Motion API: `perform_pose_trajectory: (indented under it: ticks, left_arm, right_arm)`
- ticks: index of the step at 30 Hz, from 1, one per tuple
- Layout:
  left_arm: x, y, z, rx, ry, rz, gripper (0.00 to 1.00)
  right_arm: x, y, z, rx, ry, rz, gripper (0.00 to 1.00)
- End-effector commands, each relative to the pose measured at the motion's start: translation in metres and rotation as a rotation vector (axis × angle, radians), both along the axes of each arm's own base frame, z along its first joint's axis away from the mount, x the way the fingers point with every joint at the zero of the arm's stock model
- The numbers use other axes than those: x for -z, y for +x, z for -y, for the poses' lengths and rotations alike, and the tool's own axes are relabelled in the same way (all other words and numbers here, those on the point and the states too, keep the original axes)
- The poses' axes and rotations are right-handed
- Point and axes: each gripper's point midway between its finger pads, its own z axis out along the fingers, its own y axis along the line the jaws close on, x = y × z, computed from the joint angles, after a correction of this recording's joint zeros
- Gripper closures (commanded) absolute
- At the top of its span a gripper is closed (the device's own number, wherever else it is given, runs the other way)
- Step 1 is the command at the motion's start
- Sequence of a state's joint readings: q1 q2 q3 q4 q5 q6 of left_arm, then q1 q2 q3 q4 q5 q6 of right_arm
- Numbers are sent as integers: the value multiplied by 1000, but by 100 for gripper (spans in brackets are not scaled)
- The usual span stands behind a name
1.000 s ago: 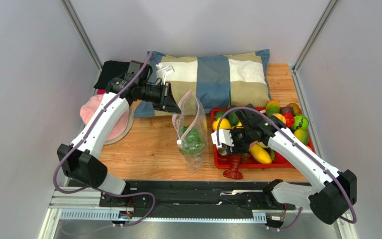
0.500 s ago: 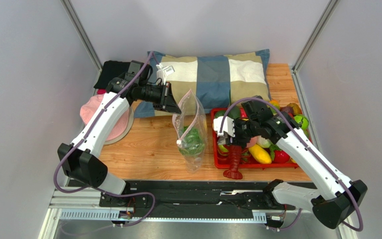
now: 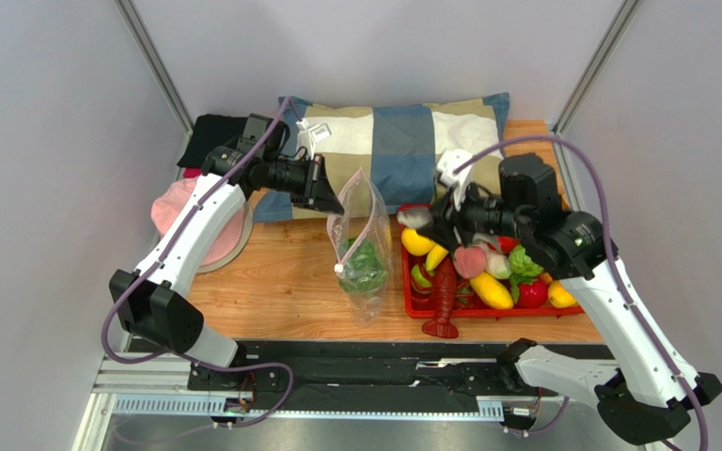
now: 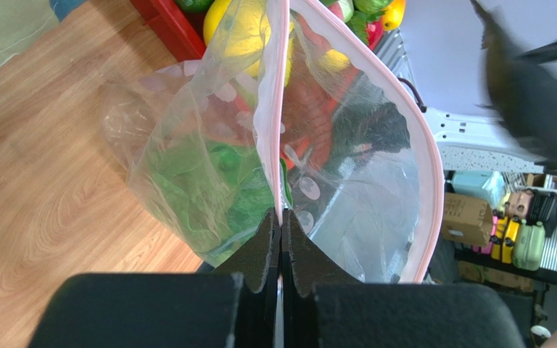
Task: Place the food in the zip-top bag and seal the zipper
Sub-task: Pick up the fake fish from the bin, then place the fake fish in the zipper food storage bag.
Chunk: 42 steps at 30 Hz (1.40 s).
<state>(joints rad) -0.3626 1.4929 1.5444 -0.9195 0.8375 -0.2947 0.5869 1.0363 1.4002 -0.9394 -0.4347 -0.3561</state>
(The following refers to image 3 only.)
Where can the clear zip top bag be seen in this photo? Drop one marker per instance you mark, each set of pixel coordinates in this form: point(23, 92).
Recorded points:
point(361, 238)

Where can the yellow toy banana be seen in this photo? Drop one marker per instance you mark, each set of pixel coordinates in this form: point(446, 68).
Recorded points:
point(435, 256)

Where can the blue beige checked pillow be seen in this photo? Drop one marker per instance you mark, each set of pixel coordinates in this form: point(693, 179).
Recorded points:
point(398, 146)

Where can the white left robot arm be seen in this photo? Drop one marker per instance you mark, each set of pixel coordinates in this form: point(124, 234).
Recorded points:
point(150, 301)

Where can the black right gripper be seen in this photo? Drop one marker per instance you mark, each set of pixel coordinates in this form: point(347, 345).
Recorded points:
point(453, 216)

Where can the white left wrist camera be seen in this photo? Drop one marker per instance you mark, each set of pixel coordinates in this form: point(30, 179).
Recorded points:
point(308, 137)

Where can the red toy lobster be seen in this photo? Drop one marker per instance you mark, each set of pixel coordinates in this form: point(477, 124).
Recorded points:
point(443, 294)

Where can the yellow toy corn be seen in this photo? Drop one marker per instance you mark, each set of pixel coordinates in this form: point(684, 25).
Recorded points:
point(492, 292)

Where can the pink toy peach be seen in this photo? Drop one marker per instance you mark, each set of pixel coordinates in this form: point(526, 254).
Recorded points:
point(469, 262)

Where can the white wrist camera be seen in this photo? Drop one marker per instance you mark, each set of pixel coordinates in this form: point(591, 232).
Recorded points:
point(454, 171)
point(308, 137)

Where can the green toy lettuce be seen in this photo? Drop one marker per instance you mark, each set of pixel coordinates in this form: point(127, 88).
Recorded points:
point(365, 271)

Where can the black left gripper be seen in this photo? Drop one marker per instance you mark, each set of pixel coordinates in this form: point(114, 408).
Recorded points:
point(317, 192)

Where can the black folded cloth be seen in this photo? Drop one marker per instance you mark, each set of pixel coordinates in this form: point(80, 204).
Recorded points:
point(210, 131)

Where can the grey toy fish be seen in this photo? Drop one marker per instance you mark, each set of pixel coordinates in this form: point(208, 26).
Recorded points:
point(415, 217)

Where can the yellow toy lemon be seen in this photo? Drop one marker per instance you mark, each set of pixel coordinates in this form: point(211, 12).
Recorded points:
point(415, 244)

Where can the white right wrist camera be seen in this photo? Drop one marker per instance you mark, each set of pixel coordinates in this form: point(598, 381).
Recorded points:
point(454, 171)

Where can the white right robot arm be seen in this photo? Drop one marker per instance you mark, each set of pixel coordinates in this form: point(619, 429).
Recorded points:
point(652, 393)

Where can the black mounting rail base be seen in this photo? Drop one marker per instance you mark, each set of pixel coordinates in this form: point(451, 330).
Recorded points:
point(368, 376)

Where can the red plastic tray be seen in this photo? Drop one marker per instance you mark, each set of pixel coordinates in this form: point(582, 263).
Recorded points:
point(507, 263)

